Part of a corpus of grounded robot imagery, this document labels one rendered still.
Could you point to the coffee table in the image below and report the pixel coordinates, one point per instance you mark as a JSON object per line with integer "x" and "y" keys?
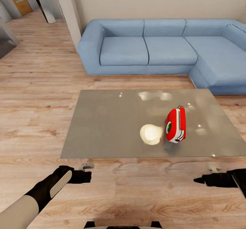
{"x": 131, "y": 123}

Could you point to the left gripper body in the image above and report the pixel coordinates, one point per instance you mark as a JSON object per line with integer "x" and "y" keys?
{"x": 83, "y": 177}

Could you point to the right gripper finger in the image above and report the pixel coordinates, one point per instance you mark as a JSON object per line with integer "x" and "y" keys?
{"x": 199, "y": 180}

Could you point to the sofa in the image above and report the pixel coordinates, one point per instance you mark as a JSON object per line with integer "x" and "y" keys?
{"x": 210, "y": 51}

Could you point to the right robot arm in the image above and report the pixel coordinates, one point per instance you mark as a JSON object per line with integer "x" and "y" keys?
{"x": 233, "y": 178}

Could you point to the radio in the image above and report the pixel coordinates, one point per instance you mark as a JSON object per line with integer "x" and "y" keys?
{"x": 176, "y": 125}

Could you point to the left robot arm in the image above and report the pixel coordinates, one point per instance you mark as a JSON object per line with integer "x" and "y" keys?
{"x": 22, "y": 212}

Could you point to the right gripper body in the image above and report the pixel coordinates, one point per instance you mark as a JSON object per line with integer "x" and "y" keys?
{"x": 214, "y": 179}

